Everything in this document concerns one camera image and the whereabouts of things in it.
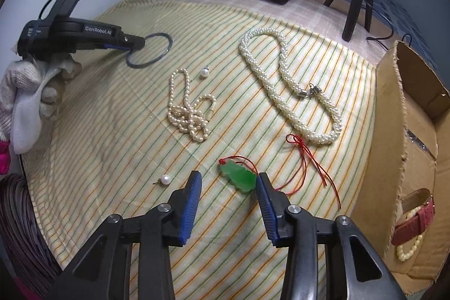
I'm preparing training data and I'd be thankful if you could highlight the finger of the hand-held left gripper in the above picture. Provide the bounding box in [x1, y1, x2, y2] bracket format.
[103, 33, 146, 51]

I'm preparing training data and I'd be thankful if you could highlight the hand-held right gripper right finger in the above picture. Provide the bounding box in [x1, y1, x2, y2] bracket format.
[255, 172, 408, 300]

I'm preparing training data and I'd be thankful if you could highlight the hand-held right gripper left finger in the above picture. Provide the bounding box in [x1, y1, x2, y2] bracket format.
[46, 171, 203, 300]

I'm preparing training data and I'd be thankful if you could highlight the dark bangle bracelet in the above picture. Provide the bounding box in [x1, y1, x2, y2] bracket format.
[127, 32, 173, 69]

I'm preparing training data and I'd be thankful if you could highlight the green pendant with red cord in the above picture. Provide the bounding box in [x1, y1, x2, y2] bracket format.
[220, 134, 342, 210]

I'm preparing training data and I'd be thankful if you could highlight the person's left hand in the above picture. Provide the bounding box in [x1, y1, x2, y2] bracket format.
[0, 53, 82, 142]

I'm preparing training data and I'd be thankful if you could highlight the striped cloth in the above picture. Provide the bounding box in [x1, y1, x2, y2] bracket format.
[26, 0, 379, 300]

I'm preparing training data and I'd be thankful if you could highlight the white cloth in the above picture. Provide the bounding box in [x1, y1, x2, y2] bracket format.
[10, 74, 54, 155]

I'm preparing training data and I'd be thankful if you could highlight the cardboard box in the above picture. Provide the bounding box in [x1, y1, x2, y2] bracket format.
[374, 40, 450, 297]

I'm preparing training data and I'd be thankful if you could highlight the pink fabric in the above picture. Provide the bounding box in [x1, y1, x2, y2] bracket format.
[0, 140, 11, 176]

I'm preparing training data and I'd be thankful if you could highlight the dark wicker basket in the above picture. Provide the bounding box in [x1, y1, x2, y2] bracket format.
[0, 173, 62, 291]

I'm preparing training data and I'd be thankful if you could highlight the thick pearl rope necklace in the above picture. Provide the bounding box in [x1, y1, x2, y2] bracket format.
[239, 28, 343, 146]

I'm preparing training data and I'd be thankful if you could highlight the small pearl necklace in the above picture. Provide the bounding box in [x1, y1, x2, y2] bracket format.
[166, 68, 216, 143]

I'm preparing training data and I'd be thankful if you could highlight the cream bead bracelet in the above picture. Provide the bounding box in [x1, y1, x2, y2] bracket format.
[397, 205, 424, 262]

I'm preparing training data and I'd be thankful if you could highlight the red watch strap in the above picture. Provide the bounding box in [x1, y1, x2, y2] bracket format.
[392, 189, 437, 247]

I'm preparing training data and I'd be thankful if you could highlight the black cable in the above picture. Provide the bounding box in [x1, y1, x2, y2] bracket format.
[366, 0, 399, 42]

